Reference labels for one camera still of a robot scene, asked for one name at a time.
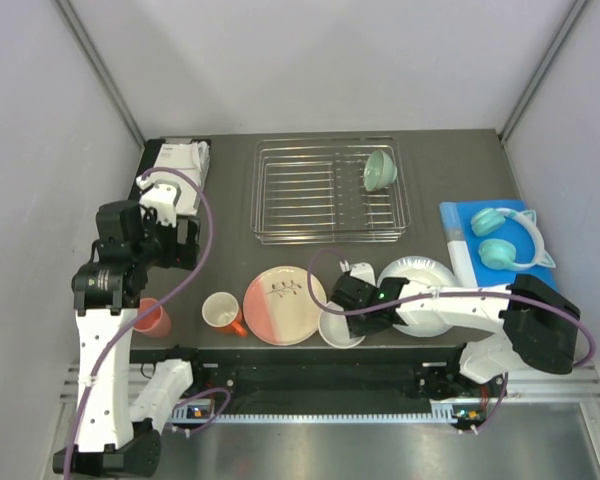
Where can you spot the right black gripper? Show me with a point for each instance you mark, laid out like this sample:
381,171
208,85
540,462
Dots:
357,328

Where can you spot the blue folder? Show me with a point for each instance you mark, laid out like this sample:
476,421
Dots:
490,242

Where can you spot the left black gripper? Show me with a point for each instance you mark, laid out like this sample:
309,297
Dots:
180,255

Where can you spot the green ceramic bowl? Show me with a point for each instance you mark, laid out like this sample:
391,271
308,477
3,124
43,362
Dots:
380,171

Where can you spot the pink cream floral plate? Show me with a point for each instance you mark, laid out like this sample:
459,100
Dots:
278,308

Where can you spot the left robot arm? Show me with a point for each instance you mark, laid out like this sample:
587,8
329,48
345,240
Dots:
112,437

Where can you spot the black tray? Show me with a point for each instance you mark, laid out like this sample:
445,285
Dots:
150,150

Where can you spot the pink plastic cup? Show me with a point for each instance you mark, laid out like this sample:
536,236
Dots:
155,322

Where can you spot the metal wire dish rack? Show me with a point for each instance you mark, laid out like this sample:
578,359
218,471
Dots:
312,190

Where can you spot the orange white mug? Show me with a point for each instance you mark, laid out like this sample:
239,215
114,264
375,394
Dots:
221,311

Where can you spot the aluminium rail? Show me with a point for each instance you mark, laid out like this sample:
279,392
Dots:
582,385

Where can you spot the white blue-rimmed plate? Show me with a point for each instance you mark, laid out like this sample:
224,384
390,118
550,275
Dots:
426,271

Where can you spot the small white bowl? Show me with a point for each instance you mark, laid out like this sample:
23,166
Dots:
333,329

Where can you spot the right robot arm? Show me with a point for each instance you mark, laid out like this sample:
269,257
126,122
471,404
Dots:
528,324

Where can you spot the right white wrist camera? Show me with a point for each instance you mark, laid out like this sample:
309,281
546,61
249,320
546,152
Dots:
362,271

